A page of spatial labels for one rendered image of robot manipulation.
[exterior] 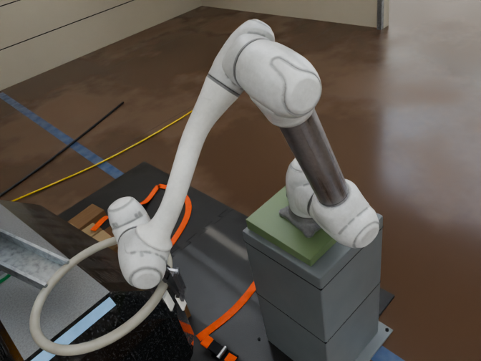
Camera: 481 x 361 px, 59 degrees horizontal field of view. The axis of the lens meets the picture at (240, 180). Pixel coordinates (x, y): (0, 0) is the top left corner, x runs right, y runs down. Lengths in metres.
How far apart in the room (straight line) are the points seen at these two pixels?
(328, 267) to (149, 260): 0.73
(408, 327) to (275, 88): 1.72
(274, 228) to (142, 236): 0.71
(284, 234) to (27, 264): 0.96
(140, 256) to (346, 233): 0.64
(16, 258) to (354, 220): 1.23
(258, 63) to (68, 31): 6.28
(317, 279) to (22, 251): 1.10
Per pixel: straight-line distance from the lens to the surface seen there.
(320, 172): 1.18
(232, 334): 2.38
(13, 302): 1.85
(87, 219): 3.32
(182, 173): 1.07
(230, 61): 1.05
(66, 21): 7.13
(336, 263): 1.57
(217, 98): 1.09
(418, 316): 2.44
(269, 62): 0.94
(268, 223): 1.66
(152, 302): 1.33
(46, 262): 1.75
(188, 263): 2.76
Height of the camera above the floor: 1.98
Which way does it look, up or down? 37 degrees down
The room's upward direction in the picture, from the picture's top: 12 degrees counter-clockwise
